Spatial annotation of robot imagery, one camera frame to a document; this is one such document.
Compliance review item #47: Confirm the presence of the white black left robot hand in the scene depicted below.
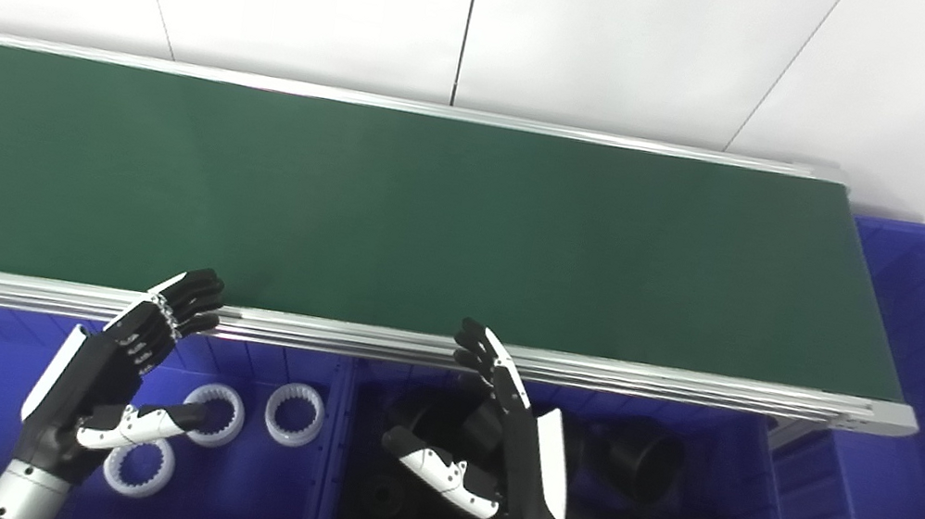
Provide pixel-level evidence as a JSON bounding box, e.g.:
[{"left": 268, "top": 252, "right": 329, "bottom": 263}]
[{"left": 9, "top": 242, "right": 233, "bottom": 509}]

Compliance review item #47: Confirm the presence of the green conveyor belt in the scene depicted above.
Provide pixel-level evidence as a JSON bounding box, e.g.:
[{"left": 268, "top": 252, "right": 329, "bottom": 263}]
[
  {"left": 0, "top": 27, "right": 925, "bottom": 472},
  {"left": 0, "top": 44, "right": 925, "bottom": 427}
]

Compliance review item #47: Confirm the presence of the blue bin with white rings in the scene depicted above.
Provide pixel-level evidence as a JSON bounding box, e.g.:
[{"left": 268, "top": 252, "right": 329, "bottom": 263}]
[{"left": 0, "top": 299, "right": 348, "bottom": 519}]

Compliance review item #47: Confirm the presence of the white toothed ring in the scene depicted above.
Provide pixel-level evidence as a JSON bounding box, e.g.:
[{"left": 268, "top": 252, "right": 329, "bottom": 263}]
[
  {"left": 176, "top": 379, "right": 251, "bottom": 453},
  {"left": 98, "top": 429, "right": 180, "bottom": 504},
  {"left": 260, "top": 379, "right": 330, "bottom": 452}
]

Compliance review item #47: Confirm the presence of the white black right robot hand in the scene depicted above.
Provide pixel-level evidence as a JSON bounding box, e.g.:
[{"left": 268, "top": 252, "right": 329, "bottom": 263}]
[{"left": 368, "top": 306, "right": 601, "bottom": 519}]

